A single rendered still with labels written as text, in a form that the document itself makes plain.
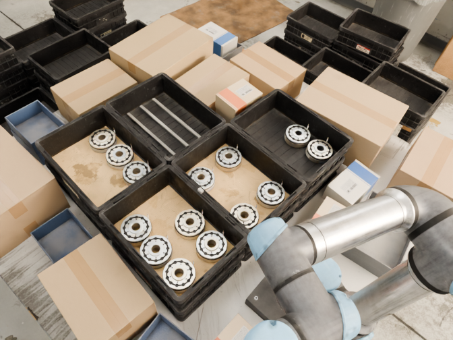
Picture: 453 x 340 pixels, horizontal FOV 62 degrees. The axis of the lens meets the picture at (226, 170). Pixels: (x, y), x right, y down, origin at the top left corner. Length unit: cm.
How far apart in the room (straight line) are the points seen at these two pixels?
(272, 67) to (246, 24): 189
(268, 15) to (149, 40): 213
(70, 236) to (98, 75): 73
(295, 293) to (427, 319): 181
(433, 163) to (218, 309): 101
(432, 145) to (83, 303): 144
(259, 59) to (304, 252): 139
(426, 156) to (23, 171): 153
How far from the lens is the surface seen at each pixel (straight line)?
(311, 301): 61
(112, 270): 126
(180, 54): 184
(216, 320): 135
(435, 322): 241
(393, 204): 83
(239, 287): 139
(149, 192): 137
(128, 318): 121
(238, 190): 141
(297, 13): 311
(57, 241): 154
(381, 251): 152
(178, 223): 131
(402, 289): 98
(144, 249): 127
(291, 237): 64
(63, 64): 256
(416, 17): 343
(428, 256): 90
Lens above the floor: 201
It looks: 54 degrees down
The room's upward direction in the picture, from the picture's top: 6 degrees clockwise
